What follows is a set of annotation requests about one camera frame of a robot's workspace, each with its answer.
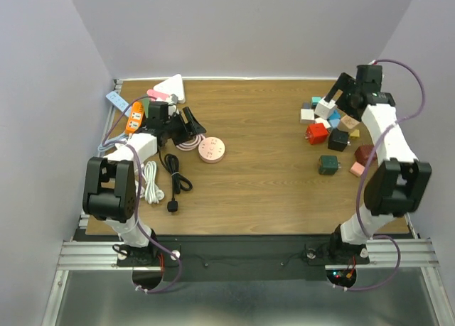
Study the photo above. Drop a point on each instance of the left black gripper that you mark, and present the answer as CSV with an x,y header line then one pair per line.
x,y
190,129

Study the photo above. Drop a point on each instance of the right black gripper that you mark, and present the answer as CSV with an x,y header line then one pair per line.
x,y
344,84

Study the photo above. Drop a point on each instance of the white grey cube plug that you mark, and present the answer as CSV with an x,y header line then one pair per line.
x,y
325,109

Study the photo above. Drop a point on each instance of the pink round socket with cable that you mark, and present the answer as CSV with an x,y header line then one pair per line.
x,y
210,149

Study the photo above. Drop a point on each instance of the beige cube plug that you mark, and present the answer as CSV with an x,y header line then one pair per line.
x,y
347,123

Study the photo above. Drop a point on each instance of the dark green cube plug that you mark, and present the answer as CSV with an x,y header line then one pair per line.
x,y
328,165

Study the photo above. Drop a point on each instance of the green power strip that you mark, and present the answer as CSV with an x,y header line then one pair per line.
x,y
146,102

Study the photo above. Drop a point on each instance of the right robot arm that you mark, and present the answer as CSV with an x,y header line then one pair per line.
x,y
398,184

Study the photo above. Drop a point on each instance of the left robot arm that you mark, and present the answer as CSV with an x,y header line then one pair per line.
x,y
111,192

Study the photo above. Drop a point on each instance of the blue cube plug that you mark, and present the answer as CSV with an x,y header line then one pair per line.
x,y
334,119

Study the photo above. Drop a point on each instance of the teal cube plug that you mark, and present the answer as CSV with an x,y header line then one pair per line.
x,y
315,101

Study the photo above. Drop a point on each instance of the small white cube plug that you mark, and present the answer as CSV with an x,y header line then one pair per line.
x,y
326,124

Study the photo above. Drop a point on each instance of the yellow cube plug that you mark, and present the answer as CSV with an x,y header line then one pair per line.
x,y
354,134

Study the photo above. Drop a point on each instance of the black cube plug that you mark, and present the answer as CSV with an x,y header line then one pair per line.
x,y
338,140

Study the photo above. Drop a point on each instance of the dark red cube plug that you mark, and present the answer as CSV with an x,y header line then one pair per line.
x,y
363,153

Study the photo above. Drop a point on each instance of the pink cube plug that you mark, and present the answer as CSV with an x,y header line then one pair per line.
x,y
357,169

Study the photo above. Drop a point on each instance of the white triangular power strip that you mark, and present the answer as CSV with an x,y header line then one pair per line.
x,y
172,85

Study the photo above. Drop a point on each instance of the pink triangular power strip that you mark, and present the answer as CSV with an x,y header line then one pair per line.
x,y
156,95

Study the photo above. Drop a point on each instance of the orange power strip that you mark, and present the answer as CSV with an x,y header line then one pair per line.
x,y
135,118

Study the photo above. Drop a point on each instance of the light blue power strip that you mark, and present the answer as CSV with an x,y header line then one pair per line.
x,y
117,101

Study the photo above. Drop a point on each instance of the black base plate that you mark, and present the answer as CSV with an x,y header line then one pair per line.
x,y
240,258

